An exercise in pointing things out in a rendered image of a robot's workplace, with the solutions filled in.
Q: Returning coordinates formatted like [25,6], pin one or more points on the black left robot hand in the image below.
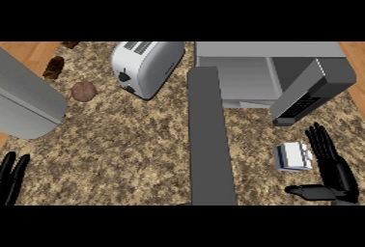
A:
[12,180]

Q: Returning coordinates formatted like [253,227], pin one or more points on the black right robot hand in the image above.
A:
[334,170]

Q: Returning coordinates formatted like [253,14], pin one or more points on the white and blue milk carton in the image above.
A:
[294,157]

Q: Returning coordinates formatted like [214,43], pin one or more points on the dark grey microwave door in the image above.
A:
[209,138]

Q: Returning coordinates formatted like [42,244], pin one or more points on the grey microwave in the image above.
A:
[279,74]

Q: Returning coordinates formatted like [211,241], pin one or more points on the large grey rounded appliance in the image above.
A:
[25,99]

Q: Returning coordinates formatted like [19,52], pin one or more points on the round brown potato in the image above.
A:
[83,91]

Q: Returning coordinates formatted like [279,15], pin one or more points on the white toaster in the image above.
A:
[145,69]

